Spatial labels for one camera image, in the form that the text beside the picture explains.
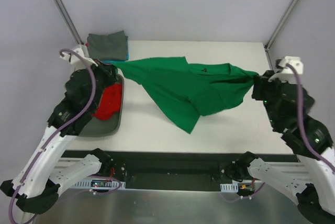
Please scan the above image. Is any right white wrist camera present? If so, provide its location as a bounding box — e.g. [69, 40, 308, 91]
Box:
[271, 56, 304, 82]

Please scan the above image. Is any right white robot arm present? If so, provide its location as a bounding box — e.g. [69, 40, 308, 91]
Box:
[231, 70, 334, 223]

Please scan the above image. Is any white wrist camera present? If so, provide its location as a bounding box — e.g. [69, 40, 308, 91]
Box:
[60, 44, 98, 70]
[271, 56, 304, 82]

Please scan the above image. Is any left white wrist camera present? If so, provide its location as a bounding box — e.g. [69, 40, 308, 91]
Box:
[60, 44, 98, 70]

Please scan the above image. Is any grey plastic tray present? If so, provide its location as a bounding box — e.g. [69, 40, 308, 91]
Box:
[79, 74, 124, 138]

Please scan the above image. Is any white cable duct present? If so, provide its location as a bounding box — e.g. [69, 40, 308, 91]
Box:
[220, 183, 239, 193]
[71, 178, 126, 190]

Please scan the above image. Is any green t-shirt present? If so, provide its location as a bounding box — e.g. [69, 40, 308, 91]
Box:
[114, 57, 258, 133]

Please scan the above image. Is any right aluminium frame post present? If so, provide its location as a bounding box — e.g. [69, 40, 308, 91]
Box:
[264, 0, 300, 52]

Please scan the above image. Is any left white cable duct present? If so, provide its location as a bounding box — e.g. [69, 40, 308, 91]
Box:
[71, 178, 126, 190]

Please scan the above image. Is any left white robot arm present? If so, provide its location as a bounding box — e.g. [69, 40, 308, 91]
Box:
[1, 64, 118, 216]

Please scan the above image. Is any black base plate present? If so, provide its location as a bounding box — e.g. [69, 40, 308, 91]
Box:
[62, 150, 278, 192]

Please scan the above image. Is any folded grey t-shirt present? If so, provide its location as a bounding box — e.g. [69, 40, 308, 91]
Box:
[87, 30, 128, 60]

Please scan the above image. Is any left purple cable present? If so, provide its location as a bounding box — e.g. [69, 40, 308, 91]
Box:
[9, 48, 97, 221]

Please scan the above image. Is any right white cable duct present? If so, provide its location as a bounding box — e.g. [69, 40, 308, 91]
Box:
[220, 183, 239, 193]

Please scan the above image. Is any aluminium frame post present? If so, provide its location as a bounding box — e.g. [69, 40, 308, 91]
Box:
[264, 0, 300, 52]
[53, 0, 83, 44]

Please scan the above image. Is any folded teal t-shirt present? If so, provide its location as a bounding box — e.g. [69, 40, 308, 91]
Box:
[101, 42, 129, 64]

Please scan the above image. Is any red t-shirt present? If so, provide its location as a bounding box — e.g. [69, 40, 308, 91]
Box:
[92, 83, 123, 121]

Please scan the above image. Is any left aluminium frame post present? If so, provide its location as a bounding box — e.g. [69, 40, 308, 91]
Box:
[53, 0, 83, 44]

